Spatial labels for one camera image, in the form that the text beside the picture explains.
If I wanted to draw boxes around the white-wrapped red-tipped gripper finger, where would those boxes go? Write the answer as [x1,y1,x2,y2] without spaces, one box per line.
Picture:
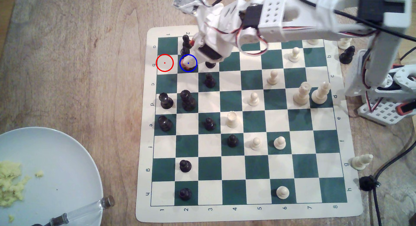
[190,33,205,48]
[183,54,203,67]

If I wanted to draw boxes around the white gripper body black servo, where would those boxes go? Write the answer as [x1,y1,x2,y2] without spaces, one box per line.
[195,0,268,63]

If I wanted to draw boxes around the tall black chess piece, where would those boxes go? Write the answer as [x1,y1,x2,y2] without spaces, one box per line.
[180,89,197,112]

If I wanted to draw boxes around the white chess rook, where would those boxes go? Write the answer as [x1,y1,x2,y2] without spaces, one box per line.
[226,111,238,128]

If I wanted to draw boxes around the white chess queen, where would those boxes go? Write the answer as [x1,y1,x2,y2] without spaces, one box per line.
[293,82,311,106]

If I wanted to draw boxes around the white chess king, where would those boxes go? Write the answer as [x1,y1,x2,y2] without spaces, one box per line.
[311,81,331,105]

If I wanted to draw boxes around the green and cream chess mat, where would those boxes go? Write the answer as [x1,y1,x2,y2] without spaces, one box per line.
[136,25,363,223]

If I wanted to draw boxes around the white pawn at b7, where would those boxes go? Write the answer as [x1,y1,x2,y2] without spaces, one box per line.
[289,47,301,63]

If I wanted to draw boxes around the pale grey round plate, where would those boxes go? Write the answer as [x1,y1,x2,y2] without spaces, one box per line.
[0,127,104,226]

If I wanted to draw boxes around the clear glass tube dark ends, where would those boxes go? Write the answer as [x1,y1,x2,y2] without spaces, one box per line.
[31,195,115,226]

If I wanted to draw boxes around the yellow mashed food pile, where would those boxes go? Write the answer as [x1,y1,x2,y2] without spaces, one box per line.
[0,160,31,207]

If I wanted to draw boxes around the red white black servo wires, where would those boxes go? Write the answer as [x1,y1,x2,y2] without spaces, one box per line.
[237,24,270,56]

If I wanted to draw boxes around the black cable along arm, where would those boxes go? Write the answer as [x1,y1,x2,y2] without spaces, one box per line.
[289,0,416,41]

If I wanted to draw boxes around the black round cable mount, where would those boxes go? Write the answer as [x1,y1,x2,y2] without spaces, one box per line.
[359,176,381,192]

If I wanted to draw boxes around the black power cable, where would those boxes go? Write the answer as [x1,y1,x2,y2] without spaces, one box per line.
[370,147,416,226]

